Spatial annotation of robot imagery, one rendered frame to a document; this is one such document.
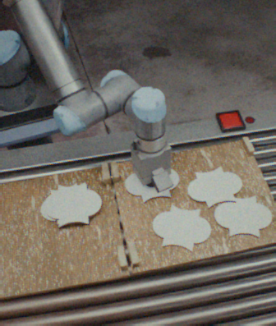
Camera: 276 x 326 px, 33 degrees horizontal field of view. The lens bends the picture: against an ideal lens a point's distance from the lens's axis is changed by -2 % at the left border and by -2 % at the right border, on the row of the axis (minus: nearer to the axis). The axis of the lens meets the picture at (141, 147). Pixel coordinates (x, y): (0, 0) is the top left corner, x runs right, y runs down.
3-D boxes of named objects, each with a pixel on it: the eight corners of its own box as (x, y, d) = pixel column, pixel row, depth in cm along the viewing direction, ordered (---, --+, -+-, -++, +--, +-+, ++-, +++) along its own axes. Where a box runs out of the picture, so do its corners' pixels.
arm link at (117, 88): (85, 80, 112) (111, 104, 106) (123, 62, 117) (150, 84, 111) (89, 104, 118) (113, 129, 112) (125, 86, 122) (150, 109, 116)
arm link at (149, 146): (171, 135, 112) (140, 146, 110) (171, 147, 116) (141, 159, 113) (156, 115, 117) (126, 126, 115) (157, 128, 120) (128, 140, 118)
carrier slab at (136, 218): (110, 167, 135) (109, 163, 134) (245, 142, 139) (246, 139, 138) (133, 276, 112) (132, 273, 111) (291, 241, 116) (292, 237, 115)
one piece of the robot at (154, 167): (148, 166, 109) (150, 206, 121) (181, 151, 111) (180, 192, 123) (126, 133, 116) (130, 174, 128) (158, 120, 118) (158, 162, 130)
